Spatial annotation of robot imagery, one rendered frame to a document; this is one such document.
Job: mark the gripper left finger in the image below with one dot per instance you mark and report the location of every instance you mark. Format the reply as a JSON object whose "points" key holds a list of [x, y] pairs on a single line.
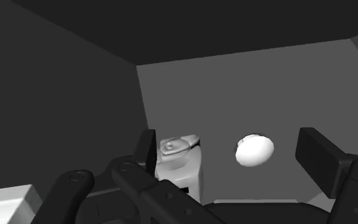
{"points": [[141, 192]]}

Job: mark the white round wall lamp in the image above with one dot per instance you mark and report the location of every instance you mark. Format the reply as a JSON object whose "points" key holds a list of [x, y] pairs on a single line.
{"points": [[254, 150]]}

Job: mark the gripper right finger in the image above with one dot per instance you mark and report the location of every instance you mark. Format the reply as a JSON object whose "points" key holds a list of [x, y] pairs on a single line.
{"points": [[330, 164]]}

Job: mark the white bathtub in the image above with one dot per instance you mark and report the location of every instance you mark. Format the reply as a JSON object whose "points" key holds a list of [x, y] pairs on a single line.
{"points": [[3, 204]]}

